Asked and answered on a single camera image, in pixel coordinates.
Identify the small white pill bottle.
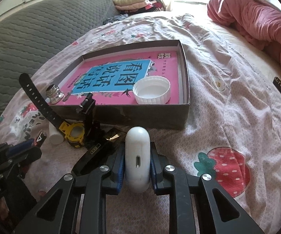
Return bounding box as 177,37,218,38
48,123,64,145

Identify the yellow watch black strap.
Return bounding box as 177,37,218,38
18,72,100,149

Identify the white earbuds case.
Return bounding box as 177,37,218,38
125,126,151,193

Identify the red black lighter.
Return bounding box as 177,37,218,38
33,130,47,148

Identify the black faceted perfume bottle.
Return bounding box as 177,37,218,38
71,128,126,176

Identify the small silver glass bottle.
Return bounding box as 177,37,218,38
46,84,64,105

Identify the grey quilted headboard cover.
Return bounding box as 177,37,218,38
0,0,118,116

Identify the grey cardboard box tray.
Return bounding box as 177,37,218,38
52,40,191,129

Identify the pink blue picture book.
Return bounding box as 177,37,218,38
58,50,180,106

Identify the white plastic jar lid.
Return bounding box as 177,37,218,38
132,75,171,105

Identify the pink blanket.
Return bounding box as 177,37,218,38
207,0,281,66

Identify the folded clothes pile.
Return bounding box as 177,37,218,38
112,0,166,15

